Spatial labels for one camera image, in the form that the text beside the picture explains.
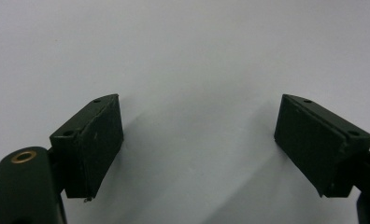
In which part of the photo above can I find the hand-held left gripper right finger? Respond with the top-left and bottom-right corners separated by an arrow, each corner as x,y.
273,93 -> 370,199

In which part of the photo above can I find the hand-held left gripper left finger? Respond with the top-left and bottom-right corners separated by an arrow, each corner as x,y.
49,93 -> 124,200

